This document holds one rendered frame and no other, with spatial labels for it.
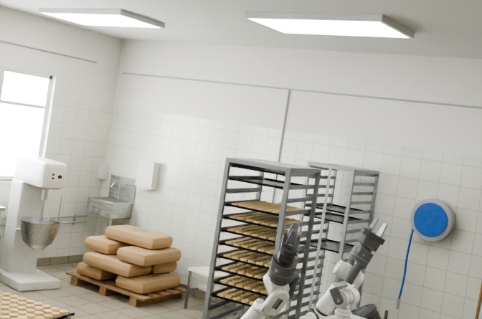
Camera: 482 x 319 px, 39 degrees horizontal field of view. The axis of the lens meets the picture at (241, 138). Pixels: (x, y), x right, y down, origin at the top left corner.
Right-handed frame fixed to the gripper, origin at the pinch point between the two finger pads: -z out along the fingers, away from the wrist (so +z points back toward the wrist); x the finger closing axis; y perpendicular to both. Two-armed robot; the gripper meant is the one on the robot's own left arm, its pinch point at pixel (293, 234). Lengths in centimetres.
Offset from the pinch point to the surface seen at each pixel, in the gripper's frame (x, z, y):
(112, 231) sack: 439, 318, -172
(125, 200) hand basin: 542, 336, -188
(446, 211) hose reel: 375, 150, 149
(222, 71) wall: 557, 138, -105
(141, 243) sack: 422, 311, -133
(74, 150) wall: 542, 288, -265
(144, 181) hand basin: 530, 295, -166
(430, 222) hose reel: 375, 165, 140
